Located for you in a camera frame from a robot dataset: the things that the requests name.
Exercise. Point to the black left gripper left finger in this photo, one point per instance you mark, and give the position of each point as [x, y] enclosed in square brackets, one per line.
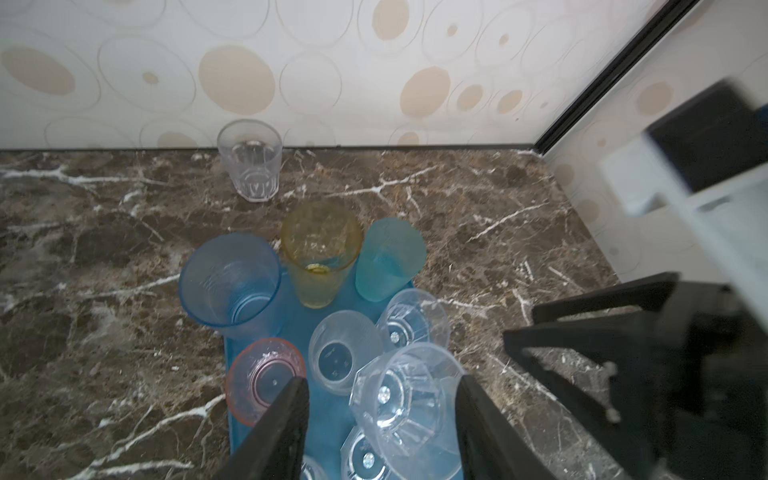
[275, 446]

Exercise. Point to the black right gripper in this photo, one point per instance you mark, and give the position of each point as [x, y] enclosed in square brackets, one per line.
[707, 361]

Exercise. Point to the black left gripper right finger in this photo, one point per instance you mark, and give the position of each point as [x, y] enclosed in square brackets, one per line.
[489, 446]

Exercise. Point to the pink plastic glass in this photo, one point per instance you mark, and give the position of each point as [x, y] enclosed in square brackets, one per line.
[257, 376]

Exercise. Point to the clear short faceted glass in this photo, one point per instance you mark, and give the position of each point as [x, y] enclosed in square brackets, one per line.
[404, 401]

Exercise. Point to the frosted textured clear glass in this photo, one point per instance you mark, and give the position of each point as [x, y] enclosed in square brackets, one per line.
[341, 344]

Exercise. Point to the blue tall plastic glass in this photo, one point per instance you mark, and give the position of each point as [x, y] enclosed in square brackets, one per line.
[232, 285]

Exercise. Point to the yellow tall plastic glass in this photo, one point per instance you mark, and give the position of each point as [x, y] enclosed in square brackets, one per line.
[321, 240]

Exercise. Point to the green textured plastic glass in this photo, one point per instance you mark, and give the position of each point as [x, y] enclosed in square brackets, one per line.
[393, 252]

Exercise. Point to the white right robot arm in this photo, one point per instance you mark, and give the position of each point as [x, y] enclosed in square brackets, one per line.
[707, 161]

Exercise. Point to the teal plastic tray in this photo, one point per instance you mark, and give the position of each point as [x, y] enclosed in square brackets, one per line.
[331, 418]

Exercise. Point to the black corner frame post right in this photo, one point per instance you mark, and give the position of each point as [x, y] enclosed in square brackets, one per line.
[655, 29]

